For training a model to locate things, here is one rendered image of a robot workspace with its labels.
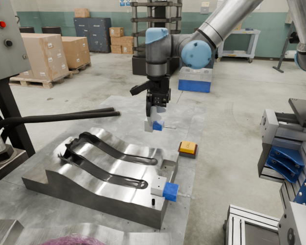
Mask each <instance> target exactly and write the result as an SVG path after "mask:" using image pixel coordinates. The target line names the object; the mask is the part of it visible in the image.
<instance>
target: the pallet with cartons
mask: <svg viewBox="0 0 306 245"><path fill-rule="evenodd" d="M61 38H62V42H63V47H64V51H65V55H66V61H67V64H68V69H69V70H72V74H78V73H79V71H78V70H86V68H85V67H91V60H90V53H89V49H88V43H87V37H71V36H62V37H61Z"/></svg>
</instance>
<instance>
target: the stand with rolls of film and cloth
mask: <svg viewBox="0 0 306 245"><path fill-rule="evenodd" d="M293 26H294V22H293V20H292V23H291V26H290V29H289V32H288V36H287V39H286V42H285V44H284V47H283V51H282V54H281V57H280V60H279V63H278V66H277V67H275V66H273V67H272V68H274V69H275V70H277V71H279V72H280V73H284V71H282V70H281V69H280V66H281V63H282V60H283V57H284V56H285V58H294V55H295V54H296V51H286V48H287V45H288V42H290V44H298V43H299V42H300V40H299V37H298V34H297V32H293V33H292V29H293ZM285 51H286V52H285Z"/></svg>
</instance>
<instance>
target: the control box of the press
mask: <svg viewBox="0 0 306 245"><path fill-rule="evenodd" d="M31 69H32V68H31V65H30V61H29V59H28V56H27V52H26V49H25V46H24V43H23V40H22V37H21V33H20V30H19V27H18V24H17V20H16V17H15V14H14V11H13V8H12V5H11V2H10V0H0V110H1V112H2V115H3V117H4V119H6V118H11V117H22V116H21V114H20V111H19V109H18V106H17V104H16V101H15V99H14V96H13V93H12V91H11V88H10V86H9V80H10V78H11V77H17V75H20V73H22V72H26V71H29V70H31ZM8 138H9V140H10V142H11V144H12V147H13V148H17V149H21V150H25V151H26V153H27V155H28V158H30V157H31V156H33V155H34V154H35V153H36V152H35V150H34V147H33V144H32V142H31V139H30V137H29V134H28V132H27V129H26V126H25V124H24V123H23V124H20V125H18V126H17V127H15V128H14V129H13V130H12V131H11V133H10V134H9V136H8Z"/></svg>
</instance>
